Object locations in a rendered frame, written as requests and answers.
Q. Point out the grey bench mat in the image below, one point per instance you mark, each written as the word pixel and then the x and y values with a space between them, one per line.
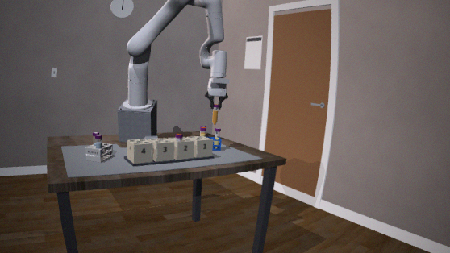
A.
pixel 77 166

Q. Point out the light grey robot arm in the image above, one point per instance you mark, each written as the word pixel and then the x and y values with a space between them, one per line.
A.
pixel 139 48

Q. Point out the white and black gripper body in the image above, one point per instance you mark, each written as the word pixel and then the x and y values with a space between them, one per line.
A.
pixel 217 89

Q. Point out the white tube rack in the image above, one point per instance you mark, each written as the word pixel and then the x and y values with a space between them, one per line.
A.
pixel 95 155

